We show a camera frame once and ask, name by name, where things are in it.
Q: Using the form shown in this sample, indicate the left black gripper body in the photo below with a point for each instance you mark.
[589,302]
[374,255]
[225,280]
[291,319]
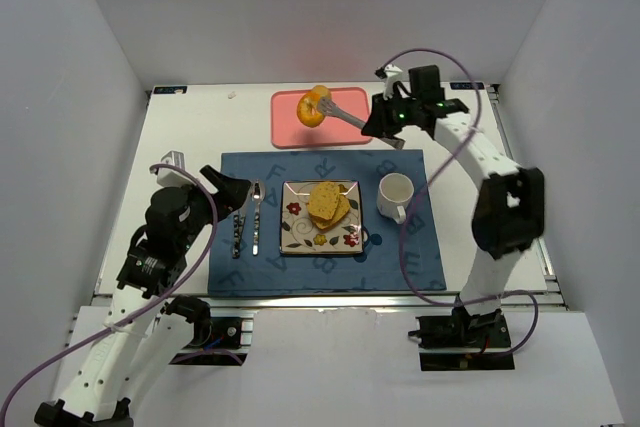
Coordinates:
[215,191]

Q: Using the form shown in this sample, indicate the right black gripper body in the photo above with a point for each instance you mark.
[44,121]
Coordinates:
[382,117]

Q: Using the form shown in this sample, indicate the silver metal tongs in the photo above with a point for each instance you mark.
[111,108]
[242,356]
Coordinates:
[330,109]

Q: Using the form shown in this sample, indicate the orange glazed bread roll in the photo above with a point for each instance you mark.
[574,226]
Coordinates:
[307,110]

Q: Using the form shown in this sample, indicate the herb bread slice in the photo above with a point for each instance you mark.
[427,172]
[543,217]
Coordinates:
[323,200]
[342,210]

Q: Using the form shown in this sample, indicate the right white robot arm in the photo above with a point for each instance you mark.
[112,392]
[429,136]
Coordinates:
[509,210]

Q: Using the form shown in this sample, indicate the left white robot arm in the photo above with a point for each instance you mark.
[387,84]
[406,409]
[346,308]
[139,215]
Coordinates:
[147,325]

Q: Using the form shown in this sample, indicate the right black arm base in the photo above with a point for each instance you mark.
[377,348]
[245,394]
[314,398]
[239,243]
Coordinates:
[463,342]

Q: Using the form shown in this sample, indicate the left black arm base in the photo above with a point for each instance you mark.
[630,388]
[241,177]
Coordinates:
[216,339]

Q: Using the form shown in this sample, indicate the small round bread bun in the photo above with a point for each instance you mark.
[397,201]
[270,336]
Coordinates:
[320,92]

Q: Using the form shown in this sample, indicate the silver spoon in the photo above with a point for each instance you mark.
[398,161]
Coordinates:
[258,195]

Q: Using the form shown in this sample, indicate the silver knife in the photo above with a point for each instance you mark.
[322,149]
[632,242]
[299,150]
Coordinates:
[238,230]

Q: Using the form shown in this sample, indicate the blue letter-print placemat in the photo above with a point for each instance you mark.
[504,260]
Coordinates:
[272,273]

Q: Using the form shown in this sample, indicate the white ceramic mug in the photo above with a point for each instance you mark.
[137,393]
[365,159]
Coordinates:
[395,192]

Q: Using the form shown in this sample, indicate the square floral ceramic plate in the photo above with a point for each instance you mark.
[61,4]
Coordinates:
[298,234]

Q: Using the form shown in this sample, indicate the pink plastic tray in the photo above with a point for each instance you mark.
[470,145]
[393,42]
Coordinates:
[287,132]

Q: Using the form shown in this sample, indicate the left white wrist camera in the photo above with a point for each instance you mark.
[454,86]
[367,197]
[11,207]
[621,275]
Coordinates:
[168,175]

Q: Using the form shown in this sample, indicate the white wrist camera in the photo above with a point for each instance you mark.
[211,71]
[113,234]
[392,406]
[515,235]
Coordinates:
[390,74]
[168,175]

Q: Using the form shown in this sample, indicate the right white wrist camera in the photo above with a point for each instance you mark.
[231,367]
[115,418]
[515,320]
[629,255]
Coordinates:
[390,74]

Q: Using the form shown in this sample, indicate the aluminium table frame rail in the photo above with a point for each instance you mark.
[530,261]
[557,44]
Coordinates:
[546,301]

